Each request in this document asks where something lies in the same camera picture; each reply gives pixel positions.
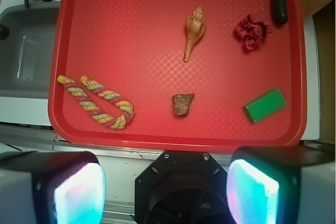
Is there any crumpled dark red paper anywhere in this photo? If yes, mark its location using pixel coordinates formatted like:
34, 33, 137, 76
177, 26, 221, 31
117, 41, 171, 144
235, 14, 272, 50

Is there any multicoloured twisted rope toy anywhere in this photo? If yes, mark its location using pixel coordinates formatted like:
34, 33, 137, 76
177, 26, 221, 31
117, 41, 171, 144
57, 75, 134, 130

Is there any red plastic tray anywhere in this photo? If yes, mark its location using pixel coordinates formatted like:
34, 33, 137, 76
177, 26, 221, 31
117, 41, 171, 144
48, 0, 307, 153

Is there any brown rough rock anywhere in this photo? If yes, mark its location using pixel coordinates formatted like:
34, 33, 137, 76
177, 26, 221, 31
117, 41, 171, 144
172, 93, 195, 117

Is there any brown spiral seashell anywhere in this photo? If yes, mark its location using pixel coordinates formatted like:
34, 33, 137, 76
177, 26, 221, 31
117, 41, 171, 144
183, 7, 206, 62

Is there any grey plastic bin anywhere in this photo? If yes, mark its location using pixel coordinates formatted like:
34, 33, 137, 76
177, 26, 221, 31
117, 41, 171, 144
1, 2, 60, 99

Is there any green rectangular block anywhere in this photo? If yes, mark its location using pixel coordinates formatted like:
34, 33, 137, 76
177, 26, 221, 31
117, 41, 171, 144
243, 89, 286, 123

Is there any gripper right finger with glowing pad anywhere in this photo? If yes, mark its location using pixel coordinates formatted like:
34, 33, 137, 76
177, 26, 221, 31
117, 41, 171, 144
226, 146, 335, 223

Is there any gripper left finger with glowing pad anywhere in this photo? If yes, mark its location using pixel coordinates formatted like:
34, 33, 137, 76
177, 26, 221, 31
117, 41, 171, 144
1, 151, 106, 223

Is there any black rounded cylinder object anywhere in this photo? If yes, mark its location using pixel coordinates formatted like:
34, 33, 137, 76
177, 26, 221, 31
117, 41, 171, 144
271, 0, 288, 25

